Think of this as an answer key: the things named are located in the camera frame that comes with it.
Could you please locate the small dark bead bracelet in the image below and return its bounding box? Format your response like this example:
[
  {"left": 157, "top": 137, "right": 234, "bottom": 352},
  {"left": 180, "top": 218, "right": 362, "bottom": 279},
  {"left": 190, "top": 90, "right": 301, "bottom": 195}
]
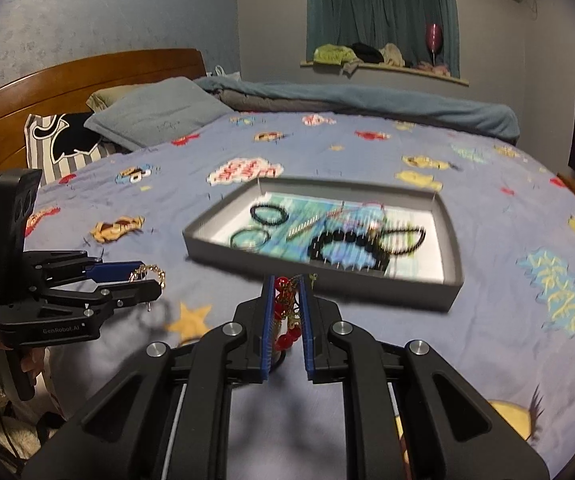
[{"left": 381, "top": 224, "right": 427, "bottom": 257}]

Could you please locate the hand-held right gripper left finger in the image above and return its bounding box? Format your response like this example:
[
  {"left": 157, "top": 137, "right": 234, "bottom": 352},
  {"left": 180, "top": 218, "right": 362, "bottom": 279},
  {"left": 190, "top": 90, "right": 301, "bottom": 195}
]
[{"left": 20, "top": 274, "right": 276, "bottom": 480}]

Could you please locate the grey-blue pillow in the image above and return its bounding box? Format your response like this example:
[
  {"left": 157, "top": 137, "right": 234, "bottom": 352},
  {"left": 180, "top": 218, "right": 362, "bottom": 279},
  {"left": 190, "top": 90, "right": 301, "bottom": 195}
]
[{"left": 84, "top": 76, "right": 236, "bottom": 153}]

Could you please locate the blue beaded bracelet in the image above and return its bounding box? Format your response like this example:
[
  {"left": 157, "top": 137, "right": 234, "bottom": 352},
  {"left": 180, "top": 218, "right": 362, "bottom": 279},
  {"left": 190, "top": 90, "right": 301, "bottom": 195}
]
[{"left": 250, "top": 204, "right": 289, "bottom": 227}]

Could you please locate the gold chain bracelet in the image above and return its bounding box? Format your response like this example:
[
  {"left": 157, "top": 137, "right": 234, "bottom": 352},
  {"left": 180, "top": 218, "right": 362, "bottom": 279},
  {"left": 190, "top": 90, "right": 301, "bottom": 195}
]
[{"left": 128, "top": 264, "right": 167, "bottom": 288}]

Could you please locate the pink cord bracelet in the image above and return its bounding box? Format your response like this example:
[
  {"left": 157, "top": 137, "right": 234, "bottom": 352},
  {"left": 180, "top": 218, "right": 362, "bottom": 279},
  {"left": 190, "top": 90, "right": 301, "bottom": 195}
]
[{"left": 325, "top": 202, "right": 385, "bottom": 226}]

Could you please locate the black white striped pillow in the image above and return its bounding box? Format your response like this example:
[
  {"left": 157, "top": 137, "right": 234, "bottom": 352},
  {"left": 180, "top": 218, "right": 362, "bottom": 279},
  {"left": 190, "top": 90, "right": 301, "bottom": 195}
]
[{"left": 25, "top": 112, "right": 118, "bottom": 186}]

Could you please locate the green cloth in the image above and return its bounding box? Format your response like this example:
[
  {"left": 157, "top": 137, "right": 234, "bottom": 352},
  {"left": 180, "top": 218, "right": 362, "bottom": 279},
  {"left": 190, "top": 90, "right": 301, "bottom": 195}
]
[{"left": 314, "top": 44, "right": 355, "bottom": 65}]

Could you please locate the pearl hair clip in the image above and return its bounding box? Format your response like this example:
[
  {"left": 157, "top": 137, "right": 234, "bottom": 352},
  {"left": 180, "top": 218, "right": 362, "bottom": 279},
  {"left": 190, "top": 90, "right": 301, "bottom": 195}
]
[{"left": 287, "top": 212, "right": 328, "bottom": 238}]

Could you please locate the large dark bead bracelet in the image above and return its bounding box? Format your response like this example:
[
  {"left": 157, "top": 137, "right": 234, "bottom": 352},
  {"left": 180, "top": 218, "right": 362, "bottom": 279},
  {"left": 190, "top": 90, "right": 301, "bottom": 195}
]
[{"left": 310, "top": 229, "right": 391, "bottom": 273}]

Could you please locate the silver bangle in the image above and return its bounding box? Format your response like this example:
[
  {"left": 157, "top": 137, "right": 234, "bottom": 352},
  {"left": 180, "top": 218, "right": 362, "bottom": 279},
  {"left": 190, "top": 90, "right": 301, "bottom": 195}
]
[{"left": 230, "top": 227, "right": 271, "bottom": 252}]

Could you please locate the pink glass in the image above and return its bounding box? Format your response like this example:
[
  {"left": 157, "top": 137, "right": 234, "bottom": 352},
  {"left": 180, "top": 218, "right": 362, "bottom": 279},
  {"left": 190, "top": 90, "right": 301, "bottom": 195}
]
[{"left": 425, "top": 22, "right": 443, "bottom": 66}]

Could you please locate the grey cardboard box tray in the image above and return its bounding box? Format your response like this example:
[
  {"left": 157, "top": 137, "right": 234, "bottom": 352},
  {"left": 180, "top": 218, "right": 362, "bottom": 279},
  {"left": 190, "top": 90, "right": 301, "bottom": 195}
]
[{"left": 182, "top": 176, "right": 464, "bottom": 313}]

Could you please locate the person's left hand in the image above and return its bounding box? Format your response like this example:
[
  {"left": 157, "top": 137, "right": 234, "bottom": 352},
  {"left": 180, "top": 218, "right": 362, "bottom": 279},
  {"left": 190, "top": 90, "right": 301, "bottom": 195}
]
[{"left": 28, "top": 346, "right": 54, "bottom": 397}]

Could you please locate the wooden windowsill shelf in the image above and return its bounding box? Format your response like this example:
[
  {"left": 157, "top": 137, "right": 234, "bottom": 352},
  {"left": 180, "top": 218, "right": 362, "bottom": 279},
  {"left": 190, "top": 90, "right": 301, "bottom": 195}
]
[{"left": 300, "top": 59, "right": 469, "bottom": 87}]

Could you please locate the wooden headboard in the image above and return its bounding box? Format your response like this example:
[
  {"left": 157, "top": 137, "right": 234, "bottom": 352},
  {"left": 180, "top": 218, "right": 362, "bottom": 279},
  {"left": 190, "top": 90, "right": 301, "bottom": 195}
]
[{"left": 0, "top": 49, "right": 207, "bottom": 191}]

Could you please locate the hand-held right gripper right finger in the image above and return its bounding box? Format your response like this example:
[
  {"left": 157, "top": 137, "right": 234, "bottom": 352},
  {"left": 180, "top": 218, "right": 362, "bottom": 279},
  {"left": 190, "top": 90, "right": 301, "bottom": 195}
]
[{"left": 297, "top": 277, "right": 553, "bottom": 480}]

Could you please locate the black cloth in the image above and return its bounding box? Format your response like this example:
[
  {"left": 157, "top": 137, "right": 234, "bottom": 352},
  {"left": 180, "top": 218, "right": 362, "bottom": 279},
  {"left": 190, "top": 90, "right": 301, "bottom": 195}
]
[{"left": 350, "top": 42, "right": 385, "bottom": 63}]

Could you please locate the blue printed paper sheet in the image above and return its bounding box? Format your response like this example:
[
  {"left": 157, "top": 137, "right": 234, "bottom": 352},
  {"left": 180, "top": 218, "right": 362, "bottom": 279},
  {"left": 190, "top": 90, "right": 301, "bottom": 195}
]
[{"left": 218, "top": 192, "right": 441, "bottom": 281}]

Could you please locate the blue blanket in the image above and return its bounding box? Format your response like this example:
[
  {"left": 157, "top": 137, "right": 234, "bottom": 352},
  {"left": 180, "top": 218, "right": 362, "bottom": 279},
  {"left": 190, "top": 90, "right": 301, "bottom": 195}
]
[{"left": 195, "top": 75, "right": 521, "bottom": 146}]

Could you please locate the beige pillow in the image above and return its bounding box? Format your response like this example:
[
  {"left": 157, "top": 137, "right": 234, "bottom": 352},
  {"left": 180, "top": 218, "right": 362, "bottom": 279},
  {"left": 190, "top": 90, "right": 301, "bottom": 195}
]
[{"left": 86, "top": 85, "right": 143, "bottom": 113}]

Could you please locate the beige cloth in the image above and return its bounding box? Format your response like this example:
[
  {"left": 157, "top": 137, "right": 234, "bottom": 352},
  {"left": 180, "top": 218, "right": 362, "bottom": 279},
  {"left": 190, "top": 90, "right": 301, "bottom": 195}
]
[{"left": 380, "top": 43, "right": 407, "bottom": 67}]

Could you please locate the red bead gold chain ornament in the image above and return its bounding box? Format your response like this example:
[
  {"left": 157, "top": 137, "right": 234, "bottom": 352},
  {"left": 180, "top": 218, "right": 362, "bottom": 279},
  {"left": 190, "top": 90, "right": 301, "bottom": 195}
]
[{"left": 272, "top": 275, "right": 318, "bottom": 353}]

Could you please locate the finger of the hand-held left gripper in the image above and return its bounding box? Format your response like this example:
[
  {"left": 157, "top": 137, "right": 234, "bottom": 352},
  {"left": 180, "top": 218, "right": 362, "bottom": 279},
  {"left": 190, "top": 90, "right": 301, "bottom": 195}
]
[
  {"left": 42, "top": 281, "right": 163, "bottom": 312},
  {"left": 22, "top": 250, "right": 144, "bottom": 288}
]

